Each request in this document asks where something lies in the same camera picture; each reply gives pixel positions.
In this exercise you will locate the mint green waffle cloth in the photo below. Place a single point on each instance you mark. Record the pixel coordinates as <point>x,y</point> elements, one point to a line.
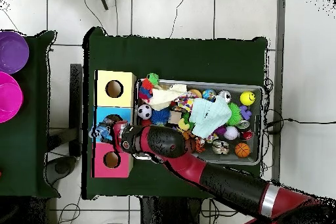
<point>210,117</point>

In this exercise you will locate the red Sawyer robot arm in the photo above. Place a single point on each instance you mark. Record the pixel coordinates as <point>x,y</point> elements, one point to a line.
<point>215,176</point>

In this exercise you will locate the dark green table cloth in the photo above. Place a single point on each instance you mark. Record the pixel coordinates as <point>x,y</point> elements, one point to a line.
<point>170,58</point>
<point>26,142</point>

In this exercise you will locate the colourful polka dot cloth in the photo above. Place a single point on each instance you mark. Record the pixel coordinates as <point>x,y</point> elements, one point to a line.
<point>186,103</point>

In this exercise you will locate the purple bowl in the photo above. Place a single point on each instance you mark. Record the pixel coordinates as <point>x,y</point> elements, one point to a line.
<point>11,52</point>

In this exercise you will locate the clear blue plastic packet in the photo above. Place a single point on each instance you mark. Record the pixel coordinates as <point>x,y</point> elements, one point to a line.
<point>103,129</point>

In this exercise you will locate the blue globe ball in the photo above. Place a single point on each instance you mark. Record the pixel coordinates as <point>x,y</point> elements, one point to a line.
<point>208,94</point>

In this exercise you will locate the cream waffle cloth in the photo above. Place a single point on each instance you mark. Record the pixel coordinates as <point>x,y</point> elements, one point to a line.
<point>162,98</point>

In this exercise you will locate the purple spiky toy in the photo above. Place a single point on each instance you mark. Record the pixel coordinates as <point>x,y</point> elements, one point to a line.
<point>220,130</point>

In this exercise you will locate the shallow clear mesh bin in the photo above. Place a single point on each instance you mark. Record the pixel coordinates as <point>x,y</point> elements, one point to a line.
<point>236,87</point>

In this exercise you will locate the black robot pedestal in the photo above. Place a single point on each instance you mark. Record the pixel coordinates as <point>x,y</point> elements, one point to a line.
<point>162,213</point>

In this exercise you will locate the magenta bowl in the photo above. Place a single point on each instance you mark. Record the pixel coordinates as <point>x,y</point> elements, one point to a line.
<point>9,98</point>

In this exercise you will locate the small soccer ball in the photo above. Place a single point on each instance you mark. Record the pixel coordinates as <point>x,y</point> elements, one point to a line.
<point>144,111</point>

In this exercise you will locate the plain wooden cube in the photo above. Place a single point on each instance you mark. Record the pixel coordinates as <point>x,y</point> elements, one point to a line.
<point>175,117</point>

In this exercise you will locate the large blue spiky ball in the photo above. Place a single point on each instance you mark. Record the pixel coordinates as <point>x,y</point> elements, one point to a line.
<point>160,116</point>

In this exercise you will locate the yellow smiley ball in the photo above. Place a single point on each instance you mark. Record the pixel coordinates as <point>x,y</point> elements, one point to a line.
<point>247,98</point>

